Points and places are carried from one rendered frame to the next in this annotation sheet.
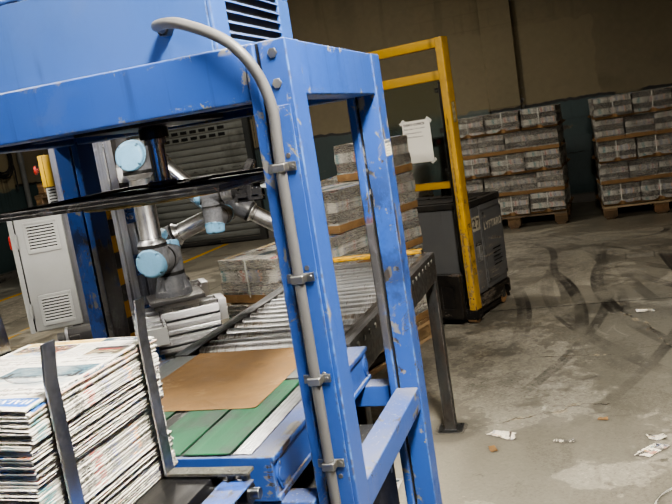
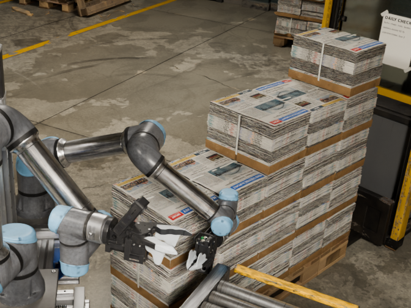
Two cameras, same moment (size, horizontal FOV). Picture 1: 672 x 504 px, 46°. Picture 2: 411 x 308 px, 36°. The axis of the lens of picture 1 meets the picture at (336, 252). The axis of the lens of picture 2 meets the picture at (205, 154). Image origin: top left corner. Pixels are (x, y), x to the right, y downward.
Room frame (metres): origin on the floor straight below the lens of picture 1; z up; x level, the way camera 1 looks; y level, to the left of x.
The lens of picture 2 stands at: (1.72, -0.02, 2.11)
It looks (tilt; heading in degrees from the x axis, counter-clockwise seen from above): 26 degrees down; 6
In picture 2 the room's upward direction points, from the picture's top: 4 degrees clockwise
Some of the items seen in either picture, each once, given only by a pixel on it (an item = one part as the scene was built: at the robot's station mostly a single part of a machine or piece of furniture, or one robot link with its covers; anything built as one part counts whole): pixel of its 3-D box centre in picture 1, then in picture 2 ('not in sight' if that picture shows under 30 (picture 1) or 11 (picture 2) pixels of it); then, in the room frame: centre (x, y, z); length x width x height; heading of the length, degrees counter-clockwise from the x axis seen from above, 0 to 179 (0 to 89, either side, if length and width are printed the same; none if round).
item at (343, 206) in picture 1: (323, 211); (257, 130); (4.41, 0.04, 0.95); 0.38 x 0.29 x 0.23; 56
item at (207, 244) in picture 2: not in sight; (208, 243); (3.66, 0.15, 0.79); 0.12 x 0.08 x 0.09; 162
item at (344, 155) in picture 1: (385, 242); (321, 153); (4.89, -0.31, 0.65); 0.39 x 0.30 x 1.29; 54
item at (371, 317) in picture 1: (397, 304); not in sight; (2.74, -0.19, 0.74); 1.34 x 0.05 x 0.12; 162
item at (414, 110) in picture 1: (406, 135); (385, 29); (5.26, -0.58, 1.28); 0.57 x 0.01 x 0.65; 54
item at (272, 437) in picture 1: (206, 413); not in sight; (1.85, 0.37, 0.75); 0.70 x 0.65 x 0.10; 162
